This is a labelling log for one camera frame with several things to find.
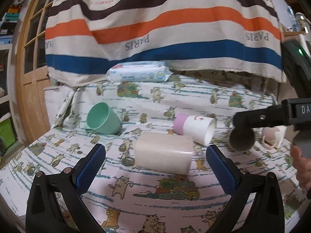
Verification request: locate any beige speckled cup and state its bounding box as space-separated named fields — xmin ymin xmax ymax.
xmin=133 ymin=132 xmax=193 ymax=175

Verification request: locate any grey cup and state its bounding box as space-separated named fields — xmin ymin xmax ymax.
xmin=224 ymin=127 xmax=256 ymax=152

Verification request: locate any white pink paper cup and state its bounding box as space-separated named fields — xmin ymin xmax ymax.
xmin=173 ymin=114 xmax=216 ymax=146

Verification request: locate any green cup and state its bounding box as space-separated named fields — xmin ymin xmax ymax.
xmin=85 ymin=102 xmax=121 ymax=135

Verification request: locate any right hand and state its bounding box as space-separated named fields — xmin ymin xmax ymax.
xmin=290 ymin=145 xmax=311 ymax=190

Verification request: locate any pink white mug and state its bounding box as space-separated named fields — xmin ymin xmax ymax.
xmin=261 ymin=126 xmax=287 ymax=149

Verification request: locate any striped Hermes Paris blanket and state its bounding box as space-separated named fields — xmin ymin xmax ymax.
xmin=45 ymin=0 xmax=285 ymax=86

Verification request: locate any cat print bed sheet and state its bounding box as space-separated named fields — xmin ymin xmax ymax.
xmin=1 ymin=75 xmax=309 ymax=232

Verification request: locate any baby wipes pack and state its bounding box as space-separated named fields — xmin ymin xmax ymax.
xmin=106 ymin=61 xmax=173 ymax=83

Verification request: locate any wooden glass door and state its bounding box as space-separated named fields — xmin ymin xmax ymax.
xmin=16 ymin=0 xmax=53 ymax=146

